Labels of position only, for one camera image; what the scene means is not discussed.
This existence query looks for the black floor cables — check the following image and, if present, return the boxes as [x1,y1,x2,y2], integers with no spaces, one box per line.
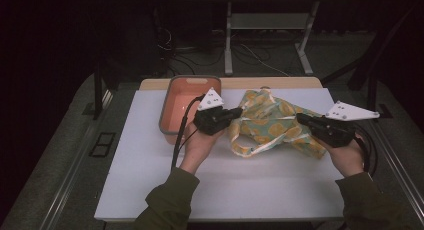
[155,25,225,77]

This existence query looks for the citrus print teal cloth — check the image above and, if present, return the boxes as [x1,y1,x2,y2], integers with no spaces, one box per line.
[227,87,328,160]

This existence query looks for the grey metal stand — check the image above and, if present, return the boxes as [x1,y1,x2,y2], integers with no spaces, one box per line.
[223,1,321,77]

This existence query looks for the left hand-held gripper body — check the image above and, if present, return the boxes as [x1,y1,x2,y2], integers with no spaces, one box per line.
[193,87,236,136]

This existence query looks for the white floor cable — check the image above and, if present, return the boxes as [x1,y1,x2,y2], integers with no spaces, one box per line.
[239,43,292,78]

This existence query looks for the person's right hand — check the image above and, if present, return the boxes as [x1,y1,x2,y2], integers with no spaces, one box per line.
[313,133,366,178]

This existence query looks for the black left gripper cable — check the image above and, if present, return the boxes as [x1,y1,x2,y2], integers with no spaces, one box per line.
[170,94,206,173]

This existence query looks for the pink plastic basin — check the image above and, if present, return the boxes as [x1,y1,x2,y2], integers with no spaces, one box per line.
[158,75,223,146]

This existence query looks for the aluminium rail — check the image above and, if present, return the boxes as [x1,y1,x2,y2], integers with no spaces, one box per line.
[375,136,424,218]
[39,89,115,230]

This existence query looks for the black tripod stand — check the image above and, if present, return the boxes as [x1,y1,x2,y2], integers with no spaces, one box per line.
[320,3,424,112]

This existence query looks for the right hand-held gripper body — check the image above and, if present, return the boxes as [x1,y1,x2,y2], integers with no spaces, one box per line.
[307,100,381,149]

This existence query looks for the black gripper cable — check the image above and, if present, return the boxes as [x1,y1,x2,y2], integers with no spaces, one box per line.
[170,94,206,173]
[352,122,380,177]

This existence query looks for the black rectangular floor frame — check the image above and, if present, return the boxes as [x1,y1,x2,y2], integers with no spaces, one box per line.
[88,131,117,158]

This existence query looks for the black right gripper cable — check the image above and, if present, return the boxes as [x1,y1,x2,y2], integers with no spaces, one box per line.
[352,122,380,177]

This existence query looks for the person's left hand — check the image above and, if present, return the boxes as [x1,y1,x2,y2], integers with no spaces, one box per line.
[179,121,226,176]

